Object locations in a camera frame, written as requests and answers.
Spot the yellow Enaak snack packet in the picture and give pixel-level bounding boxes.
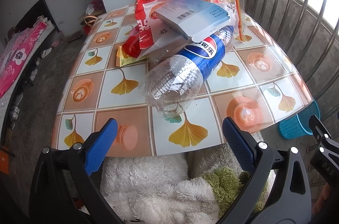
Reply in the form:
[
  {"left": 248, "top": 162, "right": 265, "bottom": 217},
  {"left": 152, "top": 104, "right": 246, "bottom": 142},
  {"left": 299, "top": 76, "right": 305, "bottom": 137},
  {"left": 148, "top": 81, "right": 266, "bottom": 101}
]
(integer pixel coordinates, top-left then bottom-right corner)
[{"left": 115, "top": 45, "right": 147, "bottom": 67}]

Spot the Pepsi plastic bottle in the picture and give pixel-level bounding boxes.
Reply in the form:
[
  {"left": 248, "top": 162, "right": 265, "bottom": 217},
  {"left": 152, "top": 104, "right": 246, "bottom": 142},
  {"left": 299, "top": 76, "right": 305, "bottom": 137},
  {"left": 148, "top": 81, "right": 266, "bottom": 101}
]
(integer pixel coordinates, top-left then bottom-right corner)
[{"left": 139, "top": 26, "right": 234, "bottom": 118}]

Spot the red plastic bag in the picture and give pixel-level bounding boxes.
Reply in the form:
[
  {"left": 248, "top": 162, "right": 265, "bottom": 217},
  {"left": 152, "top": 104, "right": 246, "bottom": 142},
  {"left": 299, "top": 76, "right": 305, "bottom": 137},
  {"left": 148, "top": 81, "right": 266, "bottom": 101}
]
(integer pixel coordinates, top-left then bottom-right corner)
[{"left": 122, "top": 0, "right": 184, "bottom": 59}]

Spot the white blue paper box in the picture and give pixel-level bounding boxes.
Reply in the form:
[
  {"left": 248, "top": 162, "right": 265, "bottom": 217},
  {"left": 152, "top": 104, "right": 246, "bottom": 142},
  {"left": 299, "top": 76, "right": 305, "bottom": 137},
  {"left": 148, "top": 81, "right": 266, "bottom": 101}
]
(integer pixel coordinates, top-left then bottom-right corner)
[{"left": 144, "top": 0, "right": 231, "bottom": 42}]

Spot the clear red-printed plastic wrapper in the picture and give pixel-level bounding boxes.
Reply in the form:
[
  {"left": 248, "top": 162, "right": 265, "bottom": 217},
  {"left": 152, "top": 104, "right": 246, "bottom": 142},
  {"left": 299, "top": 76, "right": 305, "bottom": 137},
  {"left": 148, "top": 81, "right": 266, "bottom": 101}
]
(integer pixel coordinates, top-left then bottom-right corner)
[{"left": 209, "top": 0, "right": 248, "bottom": 42}]

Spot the blue plastic trash basket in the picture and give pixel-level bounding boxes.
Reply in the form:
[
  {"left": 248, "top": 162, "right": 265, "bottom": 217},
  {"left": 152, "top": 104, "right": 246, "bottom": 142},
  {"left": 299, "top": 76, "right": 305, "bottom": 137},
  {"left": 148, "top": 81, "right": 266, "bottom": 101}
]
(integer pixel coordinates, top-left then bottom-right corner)
[{"left": 278, "top": 101, "right": 321, "bottom": 140}]

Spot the person right hand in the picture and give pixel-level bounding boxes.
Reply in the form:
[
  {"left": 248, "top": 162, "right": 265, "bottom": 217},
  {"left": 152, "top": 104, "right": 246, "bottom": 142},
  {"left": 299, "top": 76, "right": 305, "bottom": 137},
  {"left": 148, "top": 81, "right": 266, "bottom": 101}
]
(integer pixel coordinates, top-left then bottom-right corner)
[{"left": 312, "top": 183, "right": 338, "bottom": 218}]

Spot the green fluffy garment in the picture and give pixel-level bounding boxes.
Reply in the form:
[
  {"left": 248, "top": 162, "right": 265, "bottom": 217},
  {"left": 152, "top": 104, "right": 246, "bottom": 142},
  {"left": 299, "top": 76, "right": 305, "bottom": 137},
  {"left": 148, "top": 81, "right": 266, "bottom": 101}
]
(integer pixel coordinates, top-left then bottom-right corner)
[{"left": 202, "top": 165, "right": 268, "bottom": 218}]

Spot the patterned plastic tablecloth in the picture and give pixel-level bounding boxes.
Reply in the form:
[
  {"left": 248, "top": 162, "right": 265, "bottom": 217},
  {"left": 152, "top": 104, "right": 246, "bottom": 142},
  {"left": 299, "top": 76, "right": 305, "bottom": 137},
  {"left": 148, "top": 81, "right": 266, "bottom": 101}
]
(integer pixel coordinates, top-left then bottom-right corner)
[{"left": 52, "top": 6, "right": 313, "bottom": 157}]

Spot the bed with pink bedding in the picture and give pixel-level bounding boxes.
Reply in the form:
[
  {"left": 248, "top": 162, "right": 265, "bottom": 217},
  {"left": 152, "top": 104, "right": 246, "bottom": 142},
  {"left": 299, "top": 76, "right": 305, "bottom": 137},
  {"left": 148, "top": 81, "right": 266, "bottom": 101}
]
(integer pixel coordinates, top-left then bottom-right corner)
[{"left": 0, "top": 0, "right": 60, "bottom": 134}]

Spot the metal balcony railing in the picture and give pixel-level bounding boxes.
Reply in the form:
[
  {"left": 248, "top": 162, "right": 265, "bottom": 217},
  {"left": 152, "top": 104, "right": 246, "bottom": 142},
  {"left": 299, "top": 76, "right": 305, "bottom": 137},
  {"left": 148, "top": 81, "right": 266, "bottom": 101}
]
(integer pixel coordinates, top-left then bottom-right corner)
[{"left": 201, "top": 0, "right": 339, "bottom": 124}]

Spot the red handbag on floor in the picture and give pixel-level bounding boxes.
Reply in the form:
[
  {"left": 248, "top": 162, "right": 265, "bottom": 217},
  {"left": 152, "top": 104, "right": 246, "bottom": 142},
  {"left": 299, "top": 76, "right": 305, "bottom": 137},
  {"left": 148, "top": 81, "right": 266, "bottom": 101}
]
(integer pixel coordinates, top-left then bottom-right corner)
[{"left": 78, "top": 9, "right": 106, "bottom": 36}]

